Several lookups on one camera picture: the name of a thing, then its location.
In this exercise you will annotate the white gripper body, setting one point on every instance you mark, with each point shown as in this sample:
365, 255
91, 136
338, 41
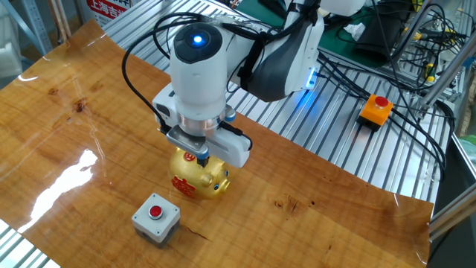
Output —
232, 150

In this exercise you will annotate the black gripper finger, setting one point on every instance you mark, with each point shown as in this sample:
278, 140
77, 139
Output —
202, 162

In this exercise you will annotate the grey box red push button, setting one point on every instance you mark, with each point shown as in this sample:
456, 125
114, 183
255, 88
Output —
160, 227

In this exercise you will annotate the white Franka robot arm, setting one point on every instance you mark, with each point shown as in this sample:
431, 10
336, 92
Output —
197, 82

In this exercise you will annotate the golden piggy bank red print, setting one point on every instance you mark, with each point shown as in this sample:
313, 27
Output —
197, 178

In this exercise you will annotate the glossy wood grain mat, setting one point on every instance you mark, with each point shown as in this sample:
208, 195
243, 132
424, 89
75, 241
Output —
297, 223

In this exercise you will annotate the orange emergency stop box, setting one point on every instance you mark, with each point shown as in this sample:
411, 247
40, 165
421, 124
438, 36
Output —
373, 113

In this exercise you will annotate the green work mat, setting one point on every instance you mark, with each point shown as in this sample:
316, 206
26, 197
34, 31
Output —
334, 41

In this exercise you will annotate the crumpled white paper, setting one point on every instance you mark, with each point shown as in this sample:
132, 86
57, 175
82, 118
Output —
355, 31

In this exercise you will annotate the red white printed carton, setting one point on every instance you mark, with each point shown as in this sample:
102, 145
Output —
108, 9

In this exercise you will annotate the black fabric pouch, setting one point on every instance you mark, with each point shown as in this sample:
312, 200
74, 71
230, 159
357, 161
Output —
379, 37

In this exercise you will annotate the copper coloured poles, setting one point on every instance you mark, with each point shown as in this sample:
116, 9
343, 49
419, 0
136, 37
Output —
59, 18

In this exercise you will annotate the grey perforated steel upright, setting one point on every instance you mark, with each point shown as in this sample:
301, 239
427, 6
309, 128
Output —
35, 22

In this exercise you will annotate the silver wrist camera blue cap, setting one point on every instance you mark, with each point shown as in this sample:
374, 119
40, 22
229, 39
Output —
186, 141

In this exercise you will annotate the thin aluminium frame post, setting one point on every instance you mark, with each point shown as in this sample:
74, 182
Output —
413, 30

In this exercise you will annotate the aluminium frame beam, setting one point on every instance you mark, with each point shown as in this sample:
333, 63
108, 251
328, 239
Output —
453, 212

